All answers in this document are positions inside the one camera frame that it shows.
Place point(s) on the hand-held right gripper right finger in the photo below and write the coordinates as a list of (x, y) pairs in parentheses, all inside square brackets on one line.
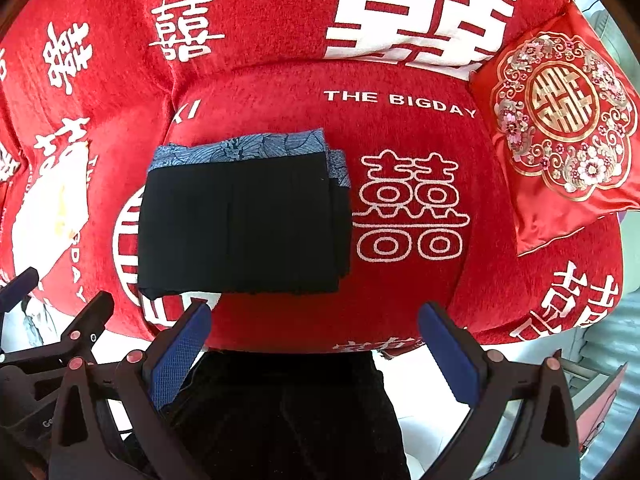
[(450, 355)]

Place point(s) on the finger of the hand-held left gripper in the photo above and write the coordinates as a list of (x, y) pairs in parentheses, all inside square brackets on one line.
[(92, 317), (20, 285)]

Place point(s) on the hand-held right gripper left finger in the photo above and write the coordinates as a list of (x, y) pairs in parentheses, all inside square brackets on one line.
[(175, 360)]

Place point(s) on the black pants with blue waistband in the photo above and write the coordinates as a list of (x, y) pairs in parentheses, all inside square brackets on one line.
[(240, 225)]

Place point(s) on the person's black trousers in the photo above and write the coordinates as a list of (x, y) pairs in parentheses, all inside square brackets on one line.
[(280, 420)]

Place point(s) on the red flat object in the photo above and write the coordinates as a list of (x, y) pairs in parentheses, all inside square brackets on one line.
[(602, 410)]

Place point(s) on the red embroidered cushion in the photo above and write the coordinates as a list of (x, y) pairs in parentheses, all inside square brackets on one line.
[(560, 110)]

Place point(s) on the red printed blanket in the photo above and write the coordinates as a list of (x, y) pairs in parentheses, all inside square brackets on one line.
[(280, 20)]

